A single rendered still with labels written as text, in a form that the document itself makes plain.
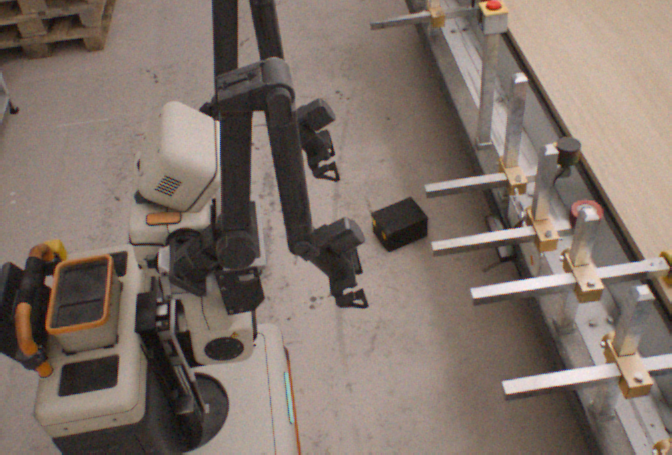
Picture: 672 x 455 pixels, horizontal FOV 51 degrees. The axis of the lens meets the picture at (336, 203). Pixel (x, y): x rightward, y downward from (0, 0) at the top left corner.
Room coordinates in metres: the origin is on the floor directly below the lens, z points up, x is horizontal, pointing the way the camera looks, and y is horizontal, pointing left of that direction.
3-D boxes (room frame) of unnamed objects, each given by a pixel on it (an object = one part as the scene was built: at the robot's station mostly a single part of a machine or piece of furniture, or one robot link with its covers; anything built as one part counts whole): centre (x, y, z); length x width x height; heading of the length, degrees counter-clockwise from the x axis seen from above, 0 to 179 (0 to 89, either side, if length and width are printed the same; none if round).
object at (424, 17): (2.51, -0.44, 0.80); 0.43 x 0.03 x 0.04; 92
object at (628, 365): (0.78, -0.56, 0.95); 0.14 x 0.06 x 0.05; 2
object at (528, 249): (1.33, -0.52, 0.75); 0.26 x 0.01 x 0.10; 2
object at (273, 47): (1.44, 0.11, 1.40); 0.11 x 0.06 x 0.43; 4
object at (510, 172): (1.53, -0.53, 0.82); 0.14 x 0.06 x 0.05; 2
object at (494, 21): (1.81, -0.52, 1.18); 0.07 x 0.07 x 0.08; 2
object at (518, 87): (1.55, -0.53, 0.92); 0.04 x 0.04 x 0.48; 2
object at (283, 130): (1.01, 0.08, 1.40); 0.11 x 0.06 x 0.43; 4
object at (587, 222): (1.05, -0.55, 0.89); 0.04 x 0.04 x 0.48; 2
